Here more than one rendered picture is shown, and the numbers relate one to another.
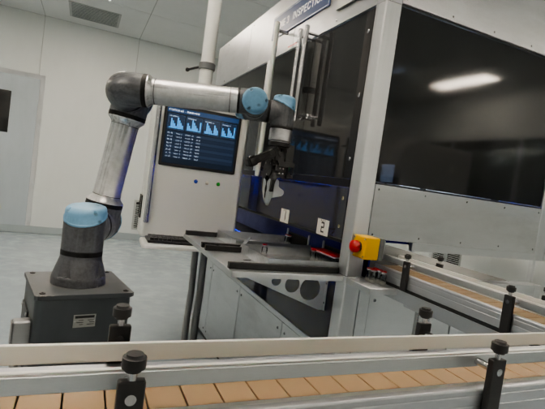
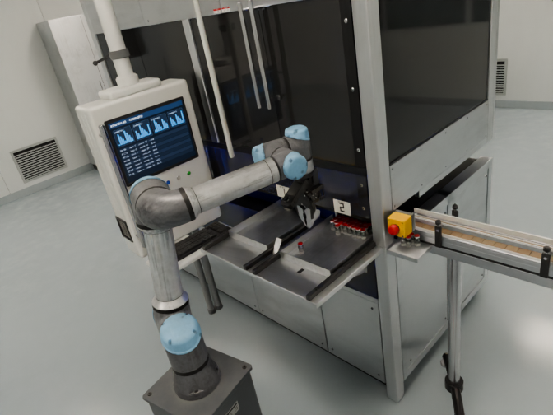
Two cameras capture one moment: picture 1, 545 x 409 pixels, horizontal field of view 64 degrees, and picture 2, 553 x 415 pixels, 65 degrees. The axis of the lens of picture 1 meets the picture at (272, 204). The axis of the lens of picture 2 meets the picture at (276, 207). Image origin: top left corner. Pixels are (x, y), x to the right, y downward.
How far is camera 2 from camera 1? 85 cm
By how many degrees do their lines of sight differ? 28
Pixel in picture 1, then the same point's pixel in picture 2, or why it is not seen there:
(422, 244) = (425, 187)
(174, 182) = not seen: hidden behind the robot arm
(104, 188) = (170, 294)
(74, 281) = (206, 390)
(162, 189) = not seen: hidden behind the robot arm
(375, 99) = (375, 95)
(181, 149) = (141, 160)
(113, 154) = (166, 263)
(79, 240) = (193, 360)
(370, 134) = (378, 129)
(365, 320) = (401, 267)
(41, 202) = not seen: outside the picture
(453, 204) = (438, 141)
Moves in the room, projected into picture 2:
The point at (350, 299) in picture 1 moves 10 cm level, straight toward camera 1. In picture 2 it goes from (391, 261) to (401, 275)
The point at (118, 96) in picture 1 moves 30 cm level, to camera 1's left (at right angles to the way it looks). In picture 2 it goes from (166, 226) to (48, 263)
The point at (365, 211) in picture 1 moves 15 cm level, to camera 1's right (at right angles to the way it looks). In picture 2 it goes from (388, 193) to (421, 181)
